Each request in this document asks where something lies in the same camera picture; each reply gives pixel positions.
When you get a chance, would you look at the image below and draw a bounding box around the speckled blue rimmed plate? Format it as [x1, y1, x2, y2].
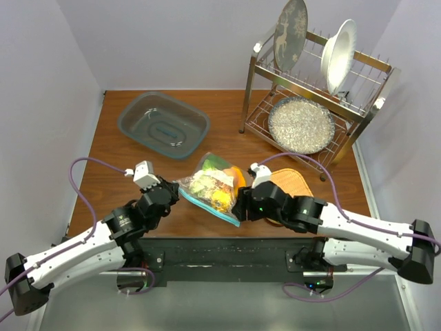
[268, 97, 336, 154]

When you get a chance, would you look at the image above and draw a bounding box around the orange fake fruit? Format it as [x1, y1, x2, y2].
[229, 166, 247, 188]

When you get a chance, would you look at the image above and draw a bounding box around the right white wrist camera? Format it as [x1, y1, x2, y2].
[248, 163, 272, 188]

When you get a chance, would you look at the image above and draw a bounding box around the woven bamboo tray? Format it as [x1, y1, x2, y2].
[265, 167, 314, 227]

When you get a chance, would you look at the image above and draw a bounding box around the clear zip top bag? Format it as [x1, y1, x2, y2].
[175, 152, 252, 227]

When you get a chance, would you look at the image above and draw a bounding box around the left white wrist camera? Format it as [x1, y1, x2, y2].
[133, 161, 160, 189]

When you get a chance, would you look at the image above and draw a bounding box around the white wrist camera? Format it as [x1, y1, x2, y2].
[248, 163, 272, 188]
[133, 161, 160, 189]

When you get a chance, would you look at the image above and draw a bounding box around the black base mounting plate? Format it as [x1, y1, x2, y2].
[139, 237, 347, 287]

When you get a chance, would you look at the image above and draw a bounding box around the white fake cauliflower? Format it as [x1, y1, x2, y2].
[189, 170, 233, 200]

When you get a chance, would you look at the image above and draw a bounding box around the white bowl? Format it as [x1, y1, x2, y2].
[320, 19, 357, 96]

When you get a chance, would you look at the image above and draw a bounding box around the metal dish rack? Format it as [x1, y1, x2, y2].
[239, 28, 401, 172]

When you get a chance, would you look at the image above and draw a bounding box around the aluminium frame rail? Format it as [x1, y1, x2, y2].
[26, 271, 100, 330]

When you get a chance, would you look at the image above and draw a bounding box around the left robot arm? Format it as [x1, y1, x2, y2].
[1, 179, 179, 316]

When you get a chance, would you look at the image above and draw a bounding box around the yellow fake bell pepper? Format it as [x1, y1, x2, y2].
[211, 190, 234, 212]

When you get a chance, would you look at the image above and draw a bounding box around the green fake vegetable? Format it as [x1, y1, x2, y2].
[202, 154, 229, 171]

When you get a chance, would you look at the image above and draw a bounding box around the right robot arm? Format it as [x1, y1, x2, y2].
[232, 181, 437, 285]

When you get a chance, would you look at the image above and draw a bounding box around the grey reindeer plate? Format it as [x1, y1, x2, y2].
[274, 0, 308, 72]

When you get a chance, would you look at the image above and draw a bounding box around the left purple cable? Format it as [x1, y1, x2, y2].
[0, 157, 156, 318]

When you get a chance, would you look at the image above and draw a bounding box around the clear glass container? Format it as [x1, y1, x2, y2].
[117, 91, 210, 160]

